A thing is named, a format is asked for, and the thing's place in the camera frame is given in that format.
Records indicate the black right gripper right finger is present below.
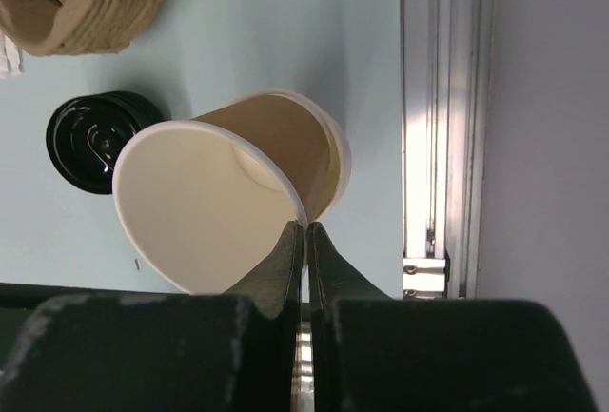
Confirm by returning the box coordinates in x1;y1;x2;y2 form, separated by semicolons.
306;222;390;411

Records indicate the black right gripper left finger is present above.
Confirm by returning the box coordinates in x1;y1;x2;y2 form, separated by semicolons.
227;222;305;411

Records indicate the brown paper cup stack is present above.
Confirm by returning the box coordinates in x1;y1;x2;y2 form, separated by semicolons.
235;90;352;220

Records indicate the black cup lid stack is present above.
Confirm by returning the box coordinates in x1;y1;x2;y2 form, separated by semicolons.
46;90;165;195

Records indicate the white wrapped straws bundle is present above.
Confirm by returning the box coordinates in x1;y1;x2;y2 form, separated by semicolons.
0;32;22;79

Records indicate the right aluminium frame post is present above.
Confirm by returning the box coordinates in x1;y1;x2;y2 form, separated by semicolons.
401;0;495;299

